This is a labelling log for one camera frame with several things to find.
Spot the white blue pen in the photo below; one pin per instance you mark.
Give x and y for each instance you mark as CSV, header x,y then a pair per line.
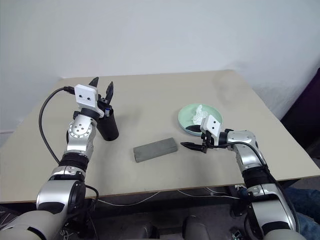
x,y
107,111

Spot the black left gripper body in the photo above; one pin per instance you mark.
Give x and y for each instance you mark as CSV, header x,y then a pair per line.
x,y
103,102

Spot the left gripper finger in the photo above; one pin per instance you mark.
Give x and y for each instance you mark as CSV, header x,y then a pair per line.
x,y
94,82
110,90

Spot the dark rounded shape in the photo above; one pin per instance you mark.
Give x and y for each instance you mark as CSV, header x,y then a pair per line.
x,y
195,227
147,231

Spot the blue jeans leg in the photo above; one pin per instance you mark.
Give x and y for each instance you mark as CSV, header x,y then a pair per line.
x,y
307,200

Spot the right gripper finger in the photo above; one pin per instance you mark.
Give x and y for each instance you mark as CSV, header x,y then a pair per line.
x,y
191,145
193,128

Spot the grey glasses case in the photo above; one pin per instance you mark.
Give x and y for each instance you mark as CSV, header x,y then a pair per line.
x,y
155,150

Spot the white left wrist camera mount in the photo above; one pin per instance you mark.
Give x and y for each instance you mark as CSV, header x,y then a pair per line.
x,y
86,96

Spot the dark rug with white lines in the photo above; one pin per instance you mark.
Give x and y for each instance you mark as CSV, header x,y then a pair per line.
x,y
7,215

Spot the dark purple furniture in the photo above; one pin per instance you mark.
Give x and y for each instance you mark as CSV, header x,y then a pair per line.
x,y
307,112

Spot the white tissue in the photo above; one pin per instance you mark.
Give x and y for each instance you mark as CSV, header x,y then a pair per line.
x,y
200,115

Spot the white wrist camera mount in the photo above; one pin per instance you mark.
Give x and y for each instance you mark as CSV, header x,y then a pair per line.
x,y
86,96
212,125

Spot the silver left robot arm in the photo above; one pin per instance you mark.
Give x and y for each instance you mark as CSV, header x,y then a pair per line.
x,y
78,130

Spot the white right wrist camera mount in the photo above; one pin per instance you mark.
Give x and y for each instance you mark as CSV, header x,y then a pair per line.
x,y
212,125

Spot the green plastic plate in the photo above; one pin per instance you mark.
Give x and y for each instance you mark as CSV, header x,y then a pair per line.
x,y
186,115

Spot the black table frame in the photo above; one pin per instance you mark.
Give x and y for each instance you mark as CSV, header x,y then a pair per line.
x,y
175,202

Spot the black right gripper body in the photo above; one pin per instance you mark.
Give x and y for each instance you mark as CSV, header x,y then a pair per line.
x,y
206,145

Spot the black plastic cup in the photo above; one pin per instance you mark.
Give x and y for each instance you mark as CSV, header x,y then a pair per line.
x,y
108,130

